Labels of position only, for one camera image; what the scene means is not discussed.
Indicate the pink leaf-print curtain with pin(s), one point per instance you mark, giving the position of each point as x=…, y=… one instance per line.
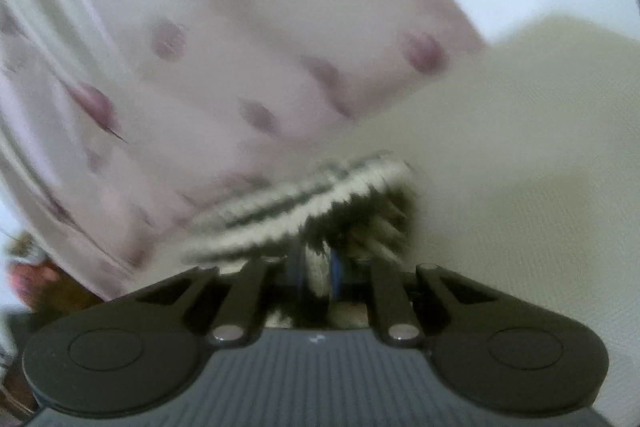
x=120, y=119

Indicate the grey woven bed mat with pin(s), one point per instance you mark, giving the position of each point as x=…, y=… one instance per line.
x=527, y=162

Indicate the red floral folded blanket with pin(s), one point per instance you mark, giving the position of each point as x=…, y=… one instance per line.
x=39, y=283

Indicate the black white striped knit sweater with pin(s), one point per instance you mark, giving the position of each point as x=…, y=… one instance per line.
x=325, y=230

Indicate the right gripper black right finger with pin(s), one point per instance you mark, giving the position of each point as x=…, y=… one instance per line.
x=495, y=350

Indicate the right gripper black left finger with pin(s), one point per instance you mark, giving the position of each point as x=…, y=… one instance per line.
x=140, y=350

